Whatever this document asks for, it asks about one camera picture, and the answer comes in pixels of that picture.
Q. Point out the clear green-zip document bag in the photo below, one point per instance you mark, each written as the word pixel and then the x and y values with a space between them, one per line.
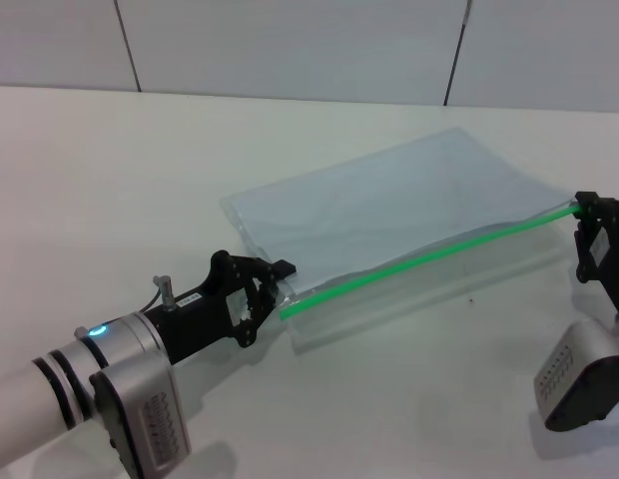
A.
pixel 389 219

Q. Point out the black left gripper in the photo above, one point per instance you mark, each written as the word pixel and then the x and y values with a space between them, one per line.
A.
pixel 204 314

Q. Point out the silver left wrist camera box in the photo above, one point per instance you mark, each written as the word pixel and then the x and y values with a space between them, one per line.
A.
pixel 150 414

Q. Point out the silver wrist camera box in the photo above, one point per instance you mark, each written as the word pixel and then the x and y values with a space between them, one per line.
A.
pixel 574 374
pixel 150 414

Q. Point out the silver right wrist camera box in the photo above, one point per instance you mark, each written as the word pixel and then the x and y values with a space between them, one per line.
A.
pixel 574 374

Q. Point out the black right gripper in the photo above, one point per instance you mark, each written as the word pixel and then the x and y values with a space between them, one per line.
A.
pixel 611 254

